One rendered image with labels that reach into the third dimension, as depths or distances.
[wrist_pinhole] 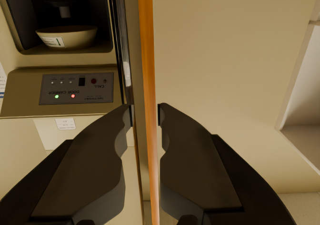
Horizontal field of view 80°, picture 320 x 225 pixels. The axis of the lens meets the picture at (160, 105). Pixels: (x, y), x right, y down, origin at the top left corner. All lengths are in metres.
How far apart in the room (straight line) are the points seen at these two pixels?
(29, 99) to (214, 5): 0.83
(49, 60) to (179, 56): 0.62
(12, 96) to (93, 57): 0.23
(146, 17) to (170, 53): 0.57
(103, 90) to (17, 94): 0.22
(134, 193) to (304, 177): 1.39
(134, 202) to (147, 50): 0.69
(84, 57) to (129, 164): 0.43
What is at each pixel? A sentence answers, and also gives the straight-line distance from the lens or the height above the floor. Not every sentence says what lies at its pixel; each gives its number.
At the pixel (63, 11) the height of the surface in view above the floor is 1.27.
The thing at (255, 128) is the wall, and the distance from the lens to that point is 1.38.
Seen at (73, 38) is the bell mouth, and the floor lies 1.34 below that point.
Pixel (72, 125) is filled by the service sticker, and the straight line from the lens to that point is 0.71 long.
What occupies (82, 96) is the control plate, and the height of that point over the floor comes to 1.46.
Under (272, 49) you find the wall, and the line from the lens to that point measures 1.18.
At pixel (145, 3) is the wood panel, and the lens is 0.46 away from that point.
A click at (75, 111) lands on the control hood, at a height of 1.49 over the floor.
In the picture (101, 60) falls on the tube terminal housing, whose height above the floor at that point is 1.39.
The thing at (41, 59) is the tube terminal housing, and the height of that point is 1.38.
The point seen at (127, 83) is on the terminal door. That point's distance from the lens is 0.25.
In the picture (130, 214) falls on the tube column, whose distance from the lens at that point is 1.03.
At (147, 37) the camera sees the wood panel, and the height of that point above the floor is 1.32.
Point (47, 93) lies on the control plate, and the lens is 0.59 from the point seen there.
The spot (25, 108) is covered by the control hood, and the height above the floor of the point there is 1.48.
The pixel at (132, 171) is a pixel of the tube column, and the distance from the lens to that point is 0.81.
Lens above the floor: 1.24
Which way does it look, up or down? 29 degrees up
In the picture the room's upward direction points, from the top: 179 degrees clockwise
